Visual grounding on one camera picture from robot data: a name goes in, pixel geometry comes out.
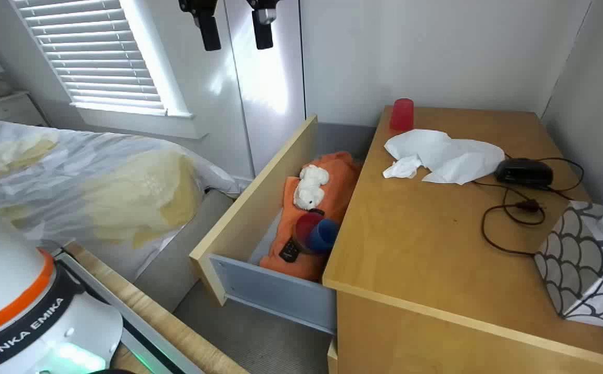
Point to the pale yellow blanket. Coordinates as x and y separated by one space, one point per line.
148 194

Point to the white bed sheet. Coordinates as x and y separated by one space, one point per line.
74 172

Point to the white closet door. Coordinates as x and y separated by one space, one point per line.
268 105
199 105

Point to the white nightstand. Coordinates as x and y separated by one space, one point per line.
7 109

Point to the white window blinds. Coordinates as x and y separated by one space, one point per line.
95 55

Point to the open wooden drawer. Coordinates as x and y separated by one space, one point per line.
261 207

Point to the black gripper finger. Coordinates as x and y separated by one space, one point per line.
209 28
263 28

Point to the black alarm clock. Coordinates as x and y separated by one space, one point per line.
523 172

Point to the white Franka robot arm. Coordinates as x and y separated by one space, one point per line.
11 292

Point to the white cloth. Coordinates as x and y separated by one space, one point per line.
455 156

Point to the red plastic cup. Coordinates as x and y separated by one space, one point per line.
402 115

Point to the light wood dresser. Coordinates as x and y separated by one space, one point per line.
418 250

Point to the orange cloth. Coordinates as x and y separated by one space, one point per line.
343 179

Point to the light wood robot stand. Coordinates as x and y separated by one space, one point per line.
156 318

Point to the scale patterned tissue box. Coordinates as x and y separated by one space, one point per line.
584 267

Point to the white window sill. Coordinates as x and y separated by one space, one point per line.
143 120

